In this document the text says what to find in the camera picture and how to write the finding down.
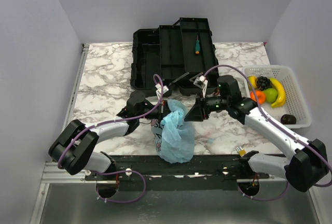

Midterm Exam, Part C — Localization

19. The green orange screwdriver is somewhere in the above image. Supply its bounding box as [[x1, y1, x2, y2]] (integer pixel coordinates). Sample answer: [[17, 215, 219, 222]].
[[195, 34, 201, 54]]

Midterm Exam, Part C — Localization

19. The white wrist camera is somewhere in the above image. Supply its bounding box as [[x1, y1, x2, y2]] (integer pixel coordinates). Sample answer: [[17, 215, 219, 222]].
[[193, 75, 208, 98], [155, 83, 169, 99]]

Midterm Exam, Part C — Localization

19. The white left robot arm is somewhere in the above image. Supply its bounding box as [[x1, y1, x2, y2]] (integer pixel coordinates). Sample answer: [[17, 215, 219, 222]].
[[48, 91, 171, 180]]

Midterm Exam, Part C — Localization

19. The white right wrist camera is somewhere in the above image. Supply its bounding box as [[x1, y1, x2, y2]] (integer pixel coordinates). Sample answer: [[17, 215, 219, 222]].
[[193, 75, 208, 98]]

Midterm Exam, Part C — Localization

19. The green pear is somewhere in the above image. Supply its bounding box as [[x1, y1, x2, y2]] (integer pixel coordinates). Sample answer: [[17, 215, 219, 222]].
[[263, 88, 278, 104]]

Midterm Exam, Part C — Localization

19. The yellow banana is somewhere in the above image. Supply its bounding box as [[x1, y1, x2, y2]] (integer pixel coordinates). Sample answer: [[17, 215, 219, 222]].
[[270, 78, 286, 108]]

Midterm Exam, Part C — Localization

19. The yellow connector plug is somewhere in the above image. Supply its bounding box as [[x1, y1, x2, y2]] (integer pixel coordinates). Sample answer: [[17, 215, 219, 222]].
[[236, 146, 246, 157]]

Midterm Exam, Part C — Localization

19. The dark purple grape bunch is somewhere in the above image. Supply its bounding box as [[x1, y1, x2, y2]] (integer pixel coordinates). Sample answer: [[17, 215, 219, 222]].
[[256, 76, 272, 91]]

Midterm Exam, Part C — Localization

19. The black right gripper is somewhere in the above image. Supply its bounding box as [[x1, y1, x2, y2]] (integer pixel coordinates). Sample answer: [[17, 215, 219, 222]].
[[184, 92, 229, 122]]

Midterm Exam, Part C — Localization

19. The black open toolbox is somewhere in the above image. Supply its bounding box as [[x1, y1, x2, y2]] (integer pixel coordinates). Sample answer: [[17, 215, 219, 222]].
[[130, 18, 218, 96]]

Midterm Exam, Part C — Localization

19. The orange fruit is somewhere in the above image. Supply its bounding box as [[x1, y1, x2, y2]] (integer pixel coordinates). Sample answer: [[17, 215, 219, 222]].
[[250, 90, 266, 104]]

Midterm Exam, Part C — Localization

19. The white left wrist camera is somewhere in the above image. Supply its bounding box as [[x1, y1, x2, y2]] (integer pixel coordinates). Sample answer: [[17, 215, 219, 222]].
[[155, 83, 169, 99]]

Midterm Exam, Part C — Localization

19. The yellow lemon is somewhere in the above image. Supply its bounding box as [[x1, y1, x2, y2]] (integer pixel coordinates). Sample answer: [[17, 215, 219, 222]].
[[248, 76, 257, 91]]

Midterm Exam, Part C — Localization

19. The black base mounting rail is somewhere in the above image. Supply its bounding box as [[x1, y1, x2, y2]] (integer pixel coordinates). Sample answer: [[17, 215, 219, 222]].
[[85, 155, 269, 191]]

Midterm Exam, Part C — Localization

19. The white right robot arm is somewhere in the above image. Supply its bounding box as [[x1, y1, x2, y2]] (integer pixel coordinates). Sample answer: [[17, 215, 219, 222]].
[[185, 75, 331, 192]]

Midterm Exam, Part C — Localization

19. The dark plum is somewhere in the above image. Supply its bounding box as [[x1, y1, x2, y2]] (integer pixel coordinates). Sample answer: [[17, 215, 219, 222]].
[[280, 114, 297, 125]]

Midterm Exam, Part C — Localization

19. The white plastic fruit basket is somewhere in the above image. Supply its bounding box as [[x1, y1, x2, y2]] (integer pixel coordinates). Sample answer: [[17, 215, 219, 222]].
[[242, 65, 312, 129]]

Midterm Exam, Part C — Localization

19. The light blue printed plastic bag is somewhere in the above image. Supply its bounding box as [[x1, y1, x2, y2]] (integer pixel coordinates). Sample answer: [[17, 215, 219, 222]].
[[151, 99, 195, 163]]

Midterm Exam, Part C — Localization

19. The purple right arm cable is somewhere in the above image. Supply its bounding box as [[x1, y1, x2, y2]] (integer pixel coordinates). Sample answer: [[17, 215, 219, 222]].
[[203, 64, 332, 187]]

